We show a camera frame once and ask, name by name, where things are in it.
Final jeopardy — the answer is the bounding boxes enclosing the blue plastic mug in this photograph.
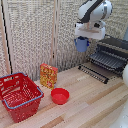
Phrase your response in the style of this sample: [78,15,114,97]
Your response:
[73,36,91,54]

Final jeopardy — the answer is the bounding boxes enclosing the black wire oven tray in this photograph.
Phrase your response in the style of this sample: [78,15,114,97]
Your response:
[88,49,128,74]

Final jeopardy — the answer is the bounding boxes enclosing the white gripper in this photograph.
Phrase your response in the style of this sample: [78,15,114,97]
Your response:
[73,21,107,41]

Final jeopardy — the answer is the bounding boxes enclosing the black dish rack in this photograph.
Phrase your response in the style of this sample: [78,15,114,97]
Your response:
[96,35,128,80]

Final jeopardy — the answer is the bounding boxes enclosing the red plastic bowl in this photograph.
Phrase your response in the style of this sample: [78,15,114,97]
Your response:
[50,87,71,106]

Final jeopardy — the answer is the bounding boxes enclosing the black oven door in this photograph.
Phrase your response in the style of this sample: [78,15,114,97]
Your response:
[77,64,111,85]

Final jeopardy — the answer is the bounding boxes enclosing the red yellow snack box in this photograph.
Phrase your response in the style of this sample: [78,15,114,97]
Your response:
[39,63,59,90]

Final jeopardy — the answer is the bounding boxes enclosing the red plastic shopping basket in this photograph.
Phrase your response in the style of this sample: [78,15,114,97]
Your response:
[0,71,45,124]

